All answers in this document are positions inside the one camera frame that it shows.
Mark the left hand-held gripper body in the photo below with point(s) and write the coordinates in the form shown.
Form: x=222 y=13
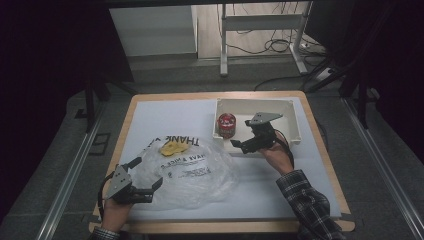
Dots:
x=120 y=185

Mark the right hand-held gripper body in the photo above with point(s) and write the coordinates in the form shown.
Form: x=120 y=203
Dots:
x=263 y=135

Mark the red can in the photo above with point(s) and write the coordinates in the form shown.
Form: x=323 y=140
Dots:
x=226 y=126

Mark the white plastic bin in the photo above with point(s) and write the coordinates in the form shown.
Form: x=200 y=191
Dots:
x=286 y=110

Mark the clear printed plastic bag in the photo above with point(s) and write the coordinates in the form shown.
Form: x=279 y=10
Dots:
x=196 y=190

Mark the person's right hand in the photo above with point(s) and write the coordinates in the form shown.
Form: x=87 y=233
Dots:
x=278 y=156

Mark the person's left hand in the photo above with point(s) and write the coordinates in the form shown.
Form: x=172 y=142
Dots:
x=115 y=215

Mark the white table mat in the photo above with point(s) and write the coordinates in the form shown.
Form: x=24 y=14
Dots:
x=260 y=196

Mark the black stand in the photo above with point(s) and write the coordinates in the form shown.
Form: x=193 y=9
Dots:
x=363 y=106
x=89 y=103

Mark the white power strip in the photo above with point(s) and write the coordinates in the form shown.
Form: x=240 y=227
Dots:
x=324 y=74

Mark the white cabinet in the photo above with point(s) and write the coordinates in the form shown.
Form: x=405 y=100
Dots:
x=153 y=31

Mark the black floor outlet frame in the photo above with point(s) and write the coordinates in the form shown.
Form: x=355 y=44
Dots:
x=100 y=144

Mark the aluminium rail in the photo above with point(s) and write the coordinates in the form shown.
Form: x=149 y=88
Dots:
x=383 y=166
x=70 y=180

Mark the white metal desk frame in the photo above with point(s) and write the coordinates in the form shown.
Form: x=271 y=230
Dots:
x=261 y=22

